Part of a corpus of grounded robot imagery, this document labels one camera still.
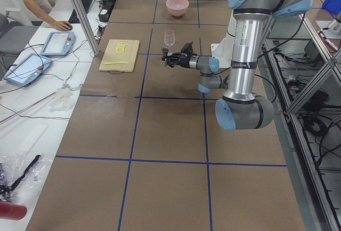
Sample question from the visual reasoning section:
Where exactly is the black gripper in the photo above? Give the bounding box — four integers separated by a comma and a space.
166, 52, 191, 68

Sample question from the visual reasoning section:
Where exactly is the steel double jigger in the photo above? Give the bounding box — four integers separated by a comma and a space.
160, 47, 169, 67

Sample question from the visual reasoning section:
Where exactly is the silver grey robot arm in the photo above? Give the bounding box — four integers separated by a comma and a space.
162, 0, 313, 130

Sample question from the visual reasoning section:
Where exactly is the clear wine glass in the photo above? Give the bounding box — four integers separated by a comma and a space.
164, 29, 176, 48

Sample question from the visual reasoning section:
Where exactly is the pile of ice cubes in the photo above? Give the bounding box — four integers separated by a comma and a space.
168, 0, 186, 10

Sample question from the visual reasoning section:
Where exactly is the person's hand on mouse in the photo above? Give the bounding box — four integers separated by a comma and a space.
53, 21, 72, 31

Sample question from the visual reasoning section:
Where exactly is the bamboo cutting board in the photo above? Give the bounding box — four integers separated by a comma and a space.
99, 39, 140, 73

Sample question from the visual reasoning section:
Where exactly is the pink plastic bowl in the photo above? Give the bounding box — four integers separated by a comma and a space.
166, 0, 190, 17

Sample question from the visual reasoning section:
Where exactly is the yellow plastic knife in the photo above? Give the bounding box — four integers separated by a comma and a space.
104, 61, 129, 65

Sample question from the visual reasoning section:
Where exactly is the black keyboard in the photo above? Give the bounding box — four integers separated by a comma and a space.
68, 0, 94, 24

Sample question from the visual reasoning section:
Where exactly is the teach pendant far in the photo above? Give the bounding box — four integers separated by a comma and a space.
40, 31, 75, 58

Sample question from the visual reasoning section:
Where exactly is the teach pendant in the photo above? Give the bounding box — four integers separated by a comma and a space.
40, 31, 75, 58
3, 53, 52, 86

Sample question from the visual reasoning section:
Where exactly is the white crumpled cloth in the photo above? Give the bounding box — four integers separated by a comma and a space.
49, 89, 75, 111

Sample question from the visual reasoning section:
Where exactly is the teach pendant near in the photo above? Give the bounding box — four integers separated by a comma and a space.
3, 53, 52, 86

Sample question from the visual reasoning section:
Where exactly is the blue plastic bin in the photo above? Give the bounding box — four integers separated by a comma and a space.
322, 0, 341, 15

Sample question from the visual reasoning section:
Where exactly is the red cylinder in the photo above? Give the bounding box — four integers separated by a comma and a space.
0, 201, 27, 220

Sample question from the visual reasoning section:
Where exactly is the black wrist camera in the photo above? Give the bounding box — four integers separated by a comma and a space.
181, 42, 193, 57

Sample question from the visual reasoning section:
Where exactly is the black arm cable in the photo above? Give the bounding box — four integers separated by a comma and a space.
253, 12, 307, 103

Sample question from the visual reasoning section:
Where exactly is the aluminium frame post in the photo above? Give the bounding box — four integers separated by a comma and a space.
71, 0, 100, 56

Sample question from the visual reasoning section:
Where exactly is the black strap tool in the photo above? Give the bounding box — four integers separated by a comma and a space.
1, 155, 41, 202

